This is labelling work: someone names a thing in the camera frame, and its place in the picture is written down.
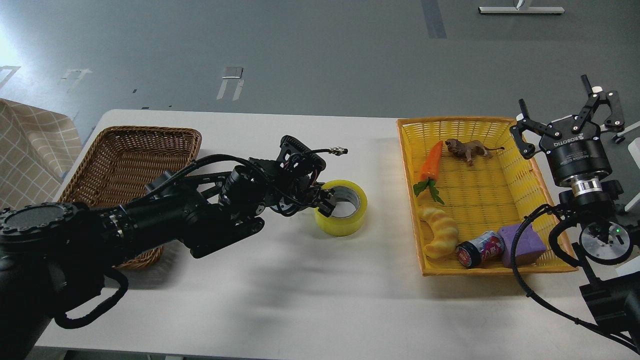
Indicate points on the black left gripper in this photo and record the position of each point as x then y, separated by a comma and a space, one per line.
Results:
290, 192

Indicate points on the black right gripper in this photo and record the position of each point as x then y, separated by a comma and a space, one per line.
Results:
575, 150

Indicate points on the yellow tape roll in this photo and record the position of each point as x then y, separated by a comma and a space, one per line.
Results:
341, 226

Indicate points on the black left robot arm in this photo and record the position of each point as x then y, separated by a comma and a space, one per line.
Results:
59, 259

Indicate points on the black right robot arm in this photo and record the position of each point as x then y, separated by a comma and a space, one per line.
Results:
588, 230

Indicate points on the brown toy lion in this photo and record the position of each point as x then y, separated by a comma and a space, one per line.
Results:
469, 150

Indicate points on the orange toy carrot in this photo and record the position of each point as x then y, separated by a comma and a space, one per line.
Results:
429, 174

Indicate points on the yellow plastic basket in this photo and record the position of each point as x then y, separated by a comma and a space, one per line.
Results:
494, 192

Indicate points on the purple foam block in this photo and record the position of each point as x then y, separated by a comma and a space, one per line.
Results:
529, 248

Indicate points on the yellow toy croissant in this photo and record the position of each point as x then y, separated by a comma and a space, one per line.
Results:
444, 229

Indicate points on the small drink can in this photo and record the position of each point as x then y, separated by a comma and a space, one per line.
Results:
472, 253

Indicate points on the white stand base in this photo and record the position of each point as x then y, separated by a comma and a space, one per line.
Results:
521, 7

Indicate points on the brown wicker basket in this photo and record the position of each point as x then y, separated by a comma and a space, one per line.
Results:
123, 159

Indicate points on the beige checkered cloth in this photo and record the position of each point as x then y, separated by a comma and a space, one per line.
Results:
37, 149

